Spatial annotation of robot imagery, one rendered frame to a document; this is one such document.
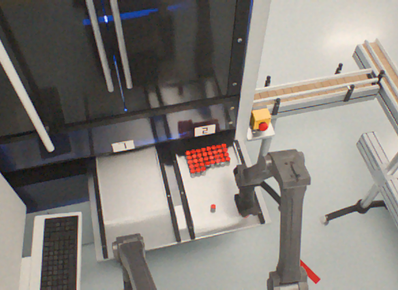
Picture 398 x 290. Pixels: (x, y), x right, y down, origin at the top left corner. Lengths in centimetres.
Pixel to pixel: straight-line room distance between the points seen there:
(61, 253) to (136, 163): 48
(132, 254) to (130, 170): 79
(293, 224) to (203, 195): 71
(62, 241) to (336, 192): 177
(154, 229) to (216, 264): 93
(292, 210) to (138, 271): 42
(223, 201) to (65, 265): 68
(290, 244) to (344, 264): 157
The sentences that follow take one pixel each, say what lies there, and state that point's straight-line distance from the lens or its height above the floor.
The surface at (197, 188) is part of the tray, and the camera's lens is 184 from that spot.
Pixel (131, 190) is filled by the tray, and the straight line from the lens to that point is 186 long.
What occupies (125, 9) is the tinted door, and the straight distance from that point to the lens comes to 131.
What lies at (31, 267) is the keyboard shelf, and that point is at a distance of 191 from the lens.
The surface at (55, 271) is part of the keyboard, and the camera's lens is 185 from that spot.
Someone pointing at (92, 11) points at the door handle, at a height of 176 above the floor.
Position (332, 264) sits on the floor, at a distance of 276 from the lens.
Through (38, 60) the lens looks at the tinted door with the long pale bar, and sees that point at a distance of 143.
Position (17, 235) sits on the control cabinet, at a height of 88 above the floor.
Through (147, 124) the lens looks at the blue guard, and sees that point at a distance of 171.
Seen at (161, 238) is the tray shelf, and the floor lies 88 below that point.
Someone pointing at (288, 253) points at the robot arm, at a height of 137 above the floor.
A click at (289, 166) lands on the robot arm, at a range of 117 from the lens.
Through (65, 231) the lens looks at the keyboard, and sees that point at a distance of 191.
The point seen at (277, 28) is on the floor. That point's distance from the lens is 380.
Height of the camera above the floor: 253
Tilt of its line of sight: 58 degrees down
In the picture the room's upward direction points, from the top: straight up
